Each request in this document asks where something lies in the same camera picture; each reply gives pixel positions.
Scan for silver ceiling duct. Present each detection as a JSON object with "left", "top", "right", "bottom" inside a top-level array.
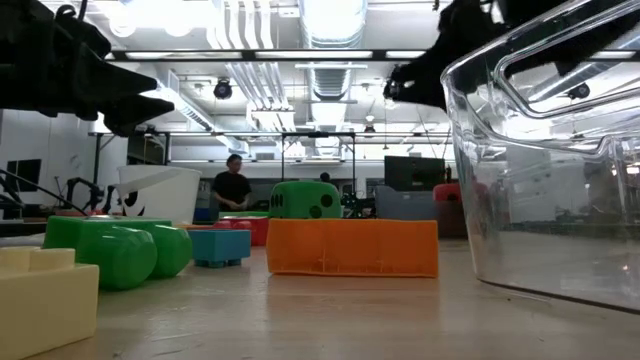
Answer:
[{"left": 298, "top": 0, "right": 369, "bottom": 159}]

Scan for large green toy block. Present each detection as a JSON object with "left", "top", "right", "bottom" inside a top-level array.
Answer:
[{"left": 42, "top": 215, "right": 194, "bottom": 291}]

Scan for orange long toy block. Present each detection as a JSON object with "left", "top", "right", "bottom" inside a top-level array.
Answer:
[{"left": 265, "top": 217, "right": 440, "bottom": 279}]

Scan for grey storage box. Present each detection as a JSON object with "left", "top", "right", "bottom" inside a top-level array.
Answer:
[{"left": 374, "top": 185, "right": 441, "bottom": 221}]

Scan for black metal table frame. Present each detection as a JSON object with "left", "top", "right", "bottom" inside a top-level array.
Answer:
[{"left": 88, "top": 129, "right": 454, "bottom": 199}]

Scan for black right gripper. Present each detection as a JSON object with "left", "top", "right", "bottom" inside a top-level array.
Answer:
[{"left": 383, "top": 0, "right": 640, "bottom": 111}]

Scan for far red toy block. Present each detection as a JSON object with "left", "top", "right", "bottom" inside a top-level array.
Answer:
[{"left": 432, "top": 182, "right": 471, "bottom": 239}]

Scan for clear plastic bin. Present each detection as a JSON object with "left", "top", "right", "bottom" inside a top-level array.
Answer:
[{"left": 440, "top": 0, "right": 640, "bottom": 315}]

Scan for black overhead frame beam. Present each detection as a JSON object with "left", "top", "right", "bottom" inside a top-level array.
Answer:
[{"left": 107, "top": 48, "right": 640, "bottom": 63}]

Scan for red square toy block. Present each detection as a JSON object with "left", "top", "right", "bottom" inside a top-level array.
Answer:
[{"left": 213, "top": 215, "right": 271, "bottom": 247}]

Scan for teal toy block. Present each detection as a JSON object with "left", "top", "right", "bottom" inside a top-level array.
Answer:
[{"left": 188, "top": 228, "right": 252, "bottom": 269}]

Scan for black monitor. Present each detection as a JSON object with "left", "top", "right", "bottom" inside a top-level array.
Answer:
[{"left": 383, "top": 155, "right": 446, "bottom": 192}]

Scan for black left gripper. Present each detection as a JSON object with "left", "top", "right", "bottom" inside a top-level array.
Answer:
[{"left": 0, "top": 0, "right": 176, "bottom": 138}]

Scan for black wall screen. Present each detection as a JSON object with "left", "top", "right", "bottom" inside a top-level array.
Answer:
[{"left": 5, "top": 158, "right": 43, "bottom": 194}]

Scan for green foam die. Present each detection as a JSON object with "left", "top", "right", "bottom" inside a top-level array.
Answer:
[{"left": 268, "top": 180, "right": 343, "bottom": 220}]

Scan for pale cream toy block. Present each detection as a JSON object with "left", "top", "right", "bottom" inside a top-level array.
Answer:
[{"left": 0, "top": 245, "right": 100, "bottom": 360}]

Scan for thin black cable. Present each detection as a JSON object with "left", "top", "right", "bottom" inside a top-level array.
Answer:
[{"left": 0, "top": 168, "right": 90, "bottom": 217}]

